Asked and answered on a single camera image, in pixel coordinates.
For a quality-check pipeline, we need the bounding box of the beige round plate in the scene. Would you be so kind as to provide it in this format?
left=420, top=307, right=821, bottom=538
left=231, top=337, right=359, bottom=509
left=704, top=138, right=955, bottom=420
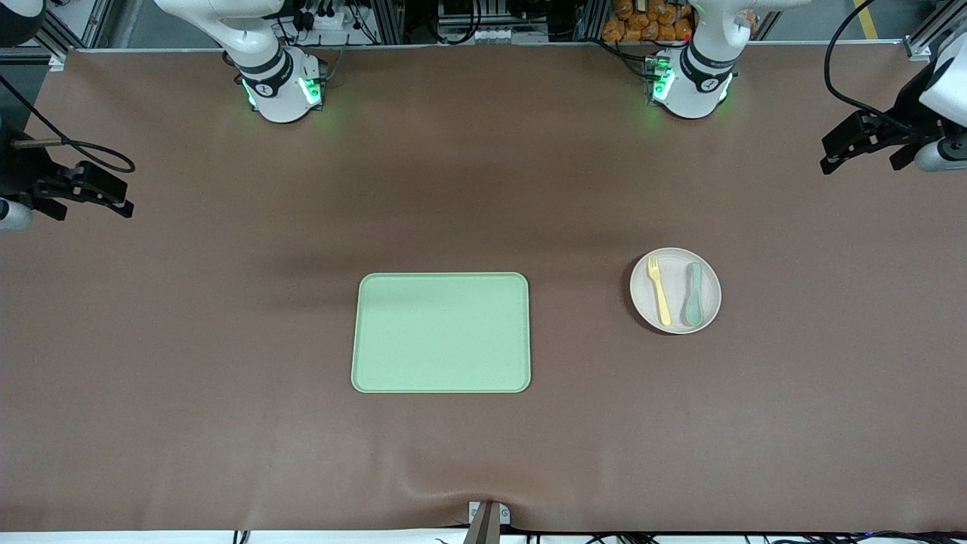
left=629, top=247, right=722, bottom=335

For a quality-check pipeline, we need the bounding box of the yellow plastic fork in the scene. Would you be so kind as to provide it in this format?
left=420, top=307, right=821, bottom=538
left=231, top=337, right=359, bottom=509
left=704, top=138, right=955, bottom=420
left=647, top=255, right=672, bottom=327

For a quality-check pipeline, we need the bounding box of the brown table mat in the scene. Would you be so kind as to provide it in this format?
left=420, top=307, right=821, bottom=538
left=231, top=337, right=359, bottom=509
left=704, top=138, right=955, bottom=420
left=0, top=45, right=967, bottom=533

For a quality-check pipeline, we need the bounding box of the green plastic spoon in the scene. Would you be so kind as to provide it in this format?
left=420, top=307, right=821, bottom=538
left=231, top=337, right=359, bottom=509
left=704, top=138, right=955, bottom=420
left=682, top=261, right=704, bottom=327

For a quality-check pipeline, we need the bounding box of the orange snack pile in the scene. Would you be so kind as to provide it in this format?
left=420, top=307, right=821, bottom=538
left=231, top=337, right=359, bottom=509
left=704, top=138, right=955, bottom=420
left=602, top=0, right=758, bottom=43

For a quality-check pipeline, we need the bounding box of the white power strip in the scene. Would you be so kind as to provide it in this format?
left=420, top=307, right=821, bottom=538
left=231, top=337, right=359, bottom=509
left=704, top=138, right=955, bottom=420
left=298, top=8, right=356, bottom=32

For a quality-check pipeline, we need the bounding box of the light green rectangular tray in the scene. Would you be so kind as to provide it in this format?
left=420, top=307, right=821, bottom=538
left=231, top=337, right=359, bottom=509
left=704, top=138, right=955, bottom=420
left=351, top=272, right=532, bottom=394

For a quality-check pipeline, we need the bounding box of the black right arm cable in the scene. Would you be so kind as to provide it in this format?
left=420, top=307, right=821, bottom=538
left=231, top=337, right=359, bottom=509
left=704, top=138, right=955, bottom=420
left=0, top=74, right=137, bottom=175

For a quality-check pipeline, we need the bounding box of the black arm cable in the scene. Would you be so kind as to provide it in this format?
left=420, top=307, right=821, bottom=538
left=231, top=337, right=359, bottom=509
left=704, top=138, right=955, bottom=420
left=823, top=0, right=945, bottom=141
left=0, top=74, right=137, bottom=175

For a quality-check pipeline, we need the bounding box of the aluminium frame beam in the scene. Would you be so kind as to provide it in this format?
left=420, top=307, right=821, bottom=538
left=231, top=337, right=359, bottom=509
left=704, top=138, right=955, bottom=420
left=42, top=0, right=114, bottom=73
left=903, top=0, right=967, bottom=61

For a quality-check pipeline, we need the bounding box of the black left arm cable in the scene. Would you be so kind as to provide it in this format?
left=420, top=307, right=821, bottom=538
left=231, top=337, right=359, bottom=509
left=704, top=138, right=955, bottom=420
left=823, top=0, right=945, bottom=141

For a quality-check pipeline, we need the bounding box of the metal table edge bracket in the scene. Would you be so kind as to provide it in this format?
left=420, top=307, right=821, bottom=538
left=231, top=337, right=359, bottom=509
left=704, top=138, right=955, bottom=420
left=462, top=500, right=511, bottom=544

